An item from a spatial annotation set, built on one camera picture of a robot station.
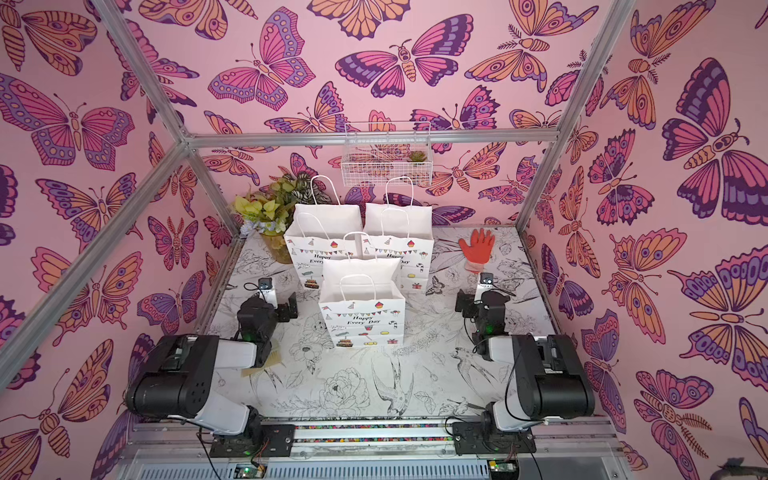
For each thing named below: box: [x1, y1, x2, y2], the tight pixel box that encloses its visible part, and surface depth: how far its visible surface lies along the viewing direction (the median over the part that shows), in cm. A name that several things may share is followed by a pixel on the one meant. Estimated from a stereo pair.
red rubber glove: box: [458, 228, 495, 275], surface depth 115 cm
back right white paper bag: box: [361, 176, 434, 294], surface depth 92 cm
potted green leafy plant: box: [230, 173, 332, 264], surface depth 100 cm
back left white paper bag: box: [284, 175, 363, 290], surface depth 92 cm
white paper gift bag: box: [318, 258, 405, 348], surface depth 79 cm
